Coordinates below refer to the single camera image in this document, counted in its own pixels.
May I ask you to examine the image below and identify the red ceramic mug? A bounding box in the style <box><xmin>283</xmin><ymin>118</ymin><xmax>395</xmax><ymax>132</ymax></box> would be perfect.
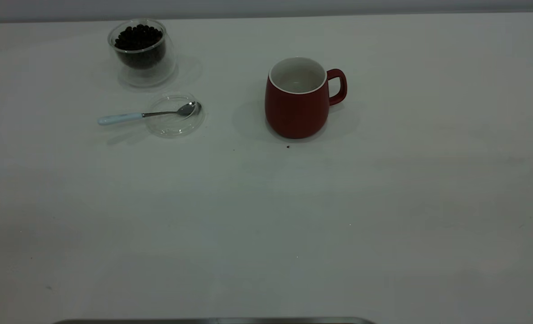
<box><xmin>265</xmin><ymin>56</ymin><xmax>348</xmax><ymax>140</ymax></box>

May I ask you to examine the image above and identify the clear round glass saucer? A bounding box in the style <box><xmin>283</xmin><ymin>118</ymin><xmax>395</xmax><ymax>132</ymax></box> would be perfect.
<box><xmin>146</xmin><ymin>93</ymin><xmax>205</xmax><ymax>138</ymax></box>

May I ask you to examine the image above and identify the metal spoon pale blue handle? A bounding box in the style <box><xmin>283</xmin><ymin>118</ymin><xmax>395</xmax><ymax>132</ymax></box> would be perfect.
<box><xmin>97</xmin><ymin>102</ymin><xmax>198</xmax><ymax>126</ymax></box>

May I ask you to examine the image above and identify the dark coffee beans heap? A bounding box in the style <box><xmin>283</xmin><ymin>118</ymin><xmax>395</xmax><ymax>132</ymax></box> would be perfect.
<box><xmin>114</xmin><ymin>24</ymin><xmax>167</xmax><ymax>69</ymax></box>

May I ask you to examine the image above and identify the clear double-wall glass cup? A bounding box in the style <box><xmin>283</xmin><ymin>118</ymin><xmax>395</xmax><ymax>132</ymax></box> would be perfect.
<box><xmin>108</xmin><ymin>18</ymin><xmax>177</xmax><ymax>88</ymax></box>

